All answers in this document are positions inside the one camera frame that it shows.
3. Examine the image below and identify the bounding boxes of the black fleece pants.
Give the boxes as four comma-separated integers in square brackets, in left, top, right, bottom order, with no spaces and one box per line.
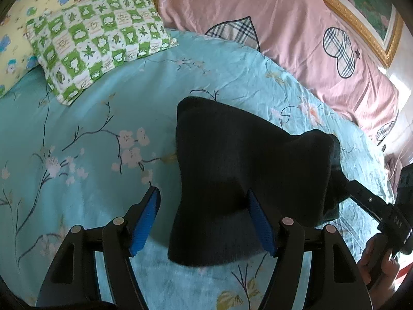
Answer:
[168,97,349,267]

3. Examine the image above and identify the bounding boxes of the person's right hand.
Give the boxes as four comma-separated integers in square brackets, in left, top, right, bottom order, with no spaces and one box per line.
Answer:
[357,233,401,307]

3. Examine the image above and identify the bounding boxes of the teal floral bed sheet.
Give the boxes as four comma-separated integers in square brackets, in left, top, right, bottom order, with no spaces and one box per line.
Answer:
[1,31,395,309]

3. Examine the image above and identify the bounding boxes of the gold framed landscape painting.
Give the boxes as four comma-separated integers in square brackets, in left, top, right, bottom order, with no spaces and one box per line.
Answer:
[324,0,404,68]

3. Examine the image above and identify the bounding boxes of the green checkered pillow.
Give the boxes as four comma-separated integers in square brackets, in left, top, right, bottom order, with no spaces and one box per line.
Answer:
[27,0,177,106]

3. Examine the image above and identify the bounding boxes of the pink quilt with plaid hearts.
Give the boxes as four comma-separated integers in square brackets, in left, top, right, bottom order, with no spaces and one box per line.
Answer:
[158,0,398,141]

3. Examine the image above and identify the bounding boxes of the yellow cartoon print pillow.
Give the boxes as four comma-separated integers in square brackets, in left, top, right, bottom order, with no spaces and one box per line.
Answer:
[1,0,82,97]

